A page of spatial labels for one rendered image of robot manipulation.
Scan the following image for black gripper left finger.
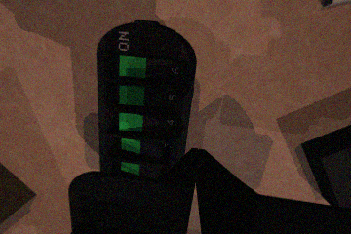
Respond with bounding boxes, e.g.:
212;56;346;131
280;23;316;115
68;148;200;234

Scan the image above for dark grey controller unit with green switches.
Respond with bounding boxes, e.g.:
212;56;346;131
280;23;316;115
97;20;197;179

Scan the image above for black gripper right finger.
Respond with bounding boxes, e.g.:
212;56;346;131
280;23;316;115
196;149;351;234

